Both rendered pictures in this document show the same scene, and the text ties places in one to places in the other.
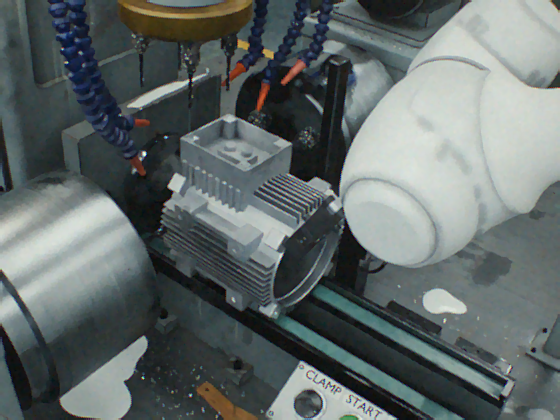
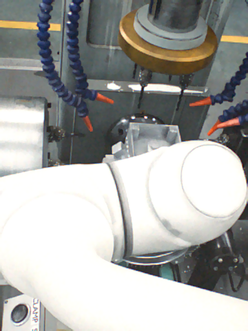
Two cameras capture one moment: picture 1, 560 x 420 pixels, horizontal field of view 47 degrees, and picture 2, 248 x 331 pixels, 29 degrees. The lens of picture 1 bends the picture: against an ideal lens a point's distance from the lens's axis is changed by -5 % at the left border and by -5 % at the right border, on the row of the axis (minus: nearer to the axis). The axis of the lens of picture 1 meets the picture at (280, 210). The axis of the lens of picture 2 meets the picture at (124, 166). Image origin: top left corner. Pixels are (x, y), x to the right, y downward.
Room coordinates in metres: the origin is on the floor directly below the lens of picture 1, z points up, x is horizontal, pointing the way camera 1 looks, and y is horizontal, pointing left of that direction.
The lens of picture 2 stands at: (0.26, -0.35, 1.77)
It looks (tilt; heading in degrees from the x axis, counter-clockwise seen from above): 46 degrees down; 42
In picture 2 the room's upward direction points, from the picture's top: 12 degrees clockwise
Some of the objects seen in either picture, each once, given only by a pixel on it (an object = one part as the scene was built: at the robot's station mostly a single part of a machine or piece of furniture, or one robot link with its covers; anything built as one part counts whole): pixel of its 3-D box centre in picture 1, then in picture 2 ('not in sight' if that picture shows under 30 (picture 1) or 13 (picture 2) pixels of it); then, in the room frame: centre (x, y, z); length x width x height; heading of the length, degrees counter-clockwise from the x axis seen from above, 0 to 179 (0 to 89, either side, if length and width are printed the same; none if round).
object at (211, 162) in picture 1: (235, 162); (154, 157); (0.80, 0.07, 1.11); 0.12 x 0.11 x 0.07; 54
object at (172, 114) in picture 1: (136, 183); (132, 134); (0.92, 0.25, 0.97); 0.30 x 0.11 x 0.34; 146
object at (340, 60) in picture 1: (330, 137); (228, 181); (0.87, -0.07, 1.12); 0.04 x 0.03 x 0.26; 56
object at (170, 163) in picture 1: (162, 177); (137, 139); (0.88, 0.19, 1.02); 0.15 x 0.02 x 0.15; 146
